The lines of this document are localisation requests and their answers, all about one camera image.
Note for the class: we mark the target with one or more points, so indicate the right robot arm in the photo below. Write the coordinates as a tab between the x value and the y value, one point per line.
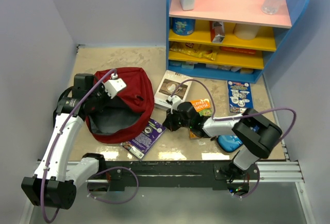
258	134

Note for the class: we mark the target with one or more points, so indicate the orange treehouse paperback book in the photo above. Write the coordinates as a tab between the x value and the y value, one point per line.
202	106

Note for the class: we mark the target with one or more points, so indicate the blue yellow pink shelf unit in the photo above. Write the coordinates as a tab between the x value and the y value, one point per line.
269	43

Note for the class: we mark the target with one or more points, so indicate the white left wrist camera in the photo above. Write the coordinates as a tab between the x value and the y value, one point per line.
114	86

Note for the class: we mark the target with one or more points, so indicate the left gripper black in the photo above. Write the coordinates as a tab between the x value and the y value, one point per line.
101	87

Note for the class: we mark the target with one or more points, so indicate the white paper roll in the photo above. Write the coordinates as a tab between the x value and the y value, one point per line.
246	31

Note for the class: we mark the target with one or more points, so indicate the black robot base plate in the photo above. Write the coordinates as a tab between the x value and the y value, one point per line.
184	174

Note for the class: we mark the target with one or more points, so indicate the purple paperback book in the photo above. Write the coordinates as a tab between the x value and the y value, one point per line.
141	145

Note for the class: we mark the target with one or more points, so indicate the red backpack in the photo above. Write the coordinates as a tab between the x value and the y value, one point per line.
124	117

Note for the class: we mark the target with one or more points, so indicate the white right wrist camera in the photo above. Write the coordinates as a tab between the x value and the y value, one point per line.
173	101

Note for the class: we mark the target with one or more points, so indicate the yellow chips bag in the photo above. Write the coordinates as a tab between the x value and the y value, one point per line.
195	50

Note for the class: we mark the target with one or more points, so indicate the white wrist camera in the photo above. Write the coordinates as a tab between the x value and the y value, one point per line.
173	101
114	86

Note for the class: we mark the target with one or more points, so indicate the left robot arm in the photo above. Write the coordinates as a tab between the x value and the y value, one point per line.
52	184

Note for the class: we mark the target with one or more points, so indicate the aluminium rail frame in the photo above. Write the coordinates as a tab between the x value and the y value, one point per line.
89	59

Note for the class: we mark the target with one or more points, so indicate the red flat box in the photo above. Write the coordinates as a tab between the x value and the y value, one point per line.
238	50

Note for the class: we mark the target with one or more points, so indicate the blue snack can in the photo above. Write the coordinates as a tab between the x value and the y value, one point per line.
183	27

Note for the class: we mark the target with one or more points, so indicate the orange silver snack packet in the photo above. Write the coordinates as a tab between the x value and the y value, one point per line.
217	32

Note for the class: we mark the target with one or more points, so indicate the blue comic paperback book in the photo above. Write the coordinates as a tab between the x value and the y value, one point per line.
239	96

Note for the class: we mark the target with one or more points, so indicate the blue pencil case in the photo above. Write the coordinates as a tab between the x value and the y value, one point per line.
228	143

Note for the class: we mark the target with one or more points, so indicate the white coffee photo notebook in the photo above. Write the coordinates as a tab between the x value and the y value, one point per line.
169	85

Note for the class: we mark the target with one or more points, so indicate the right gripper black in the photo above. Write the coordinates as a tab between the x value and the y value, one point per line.
169	121

